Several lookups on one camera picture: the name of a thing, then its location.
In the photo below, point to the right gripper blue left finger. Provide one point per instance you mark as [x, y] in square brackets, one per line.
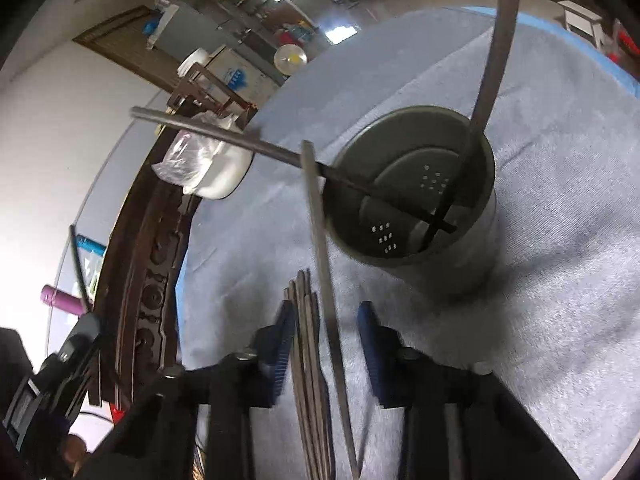
[273, 345]

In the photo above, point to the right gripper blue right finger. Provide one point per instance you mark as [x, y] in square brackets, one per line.
[380, 345]

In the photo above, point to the dark chopstick three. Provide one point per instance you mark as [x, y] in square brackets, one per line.
[321, 254]

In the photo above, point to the dark chopstick six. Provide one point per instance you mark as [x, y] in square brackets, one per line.
[322, 413]

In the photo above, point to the purple thermos bottle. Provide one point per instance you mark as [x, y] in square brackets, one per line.
[57, 299]

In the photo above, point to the grey metal utensil holder cup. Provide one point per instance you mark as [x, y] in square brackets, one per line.
[413, 152]

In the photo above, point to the white plastic bowl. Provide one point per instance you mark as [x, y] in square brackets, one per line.
[228, 167]

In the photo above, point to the clear plastic bag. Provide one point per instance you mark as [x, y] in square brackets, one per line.
[186, 160]

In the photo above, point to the white round electric fan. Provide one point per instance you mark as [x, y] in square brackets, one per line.
[289, 58]

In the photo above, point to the white chest freezer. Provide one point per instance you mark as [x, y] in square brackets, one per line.
[242, 77]

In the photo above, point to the white rice cooker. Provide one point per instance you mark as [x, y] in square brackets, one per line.
[198, 56]

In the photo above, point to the grey refrigerator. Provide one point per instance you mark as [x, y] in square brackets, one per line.
[186, 25]

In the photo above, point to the small white stool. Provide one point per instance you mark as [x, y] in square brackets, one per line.
[580, 19]

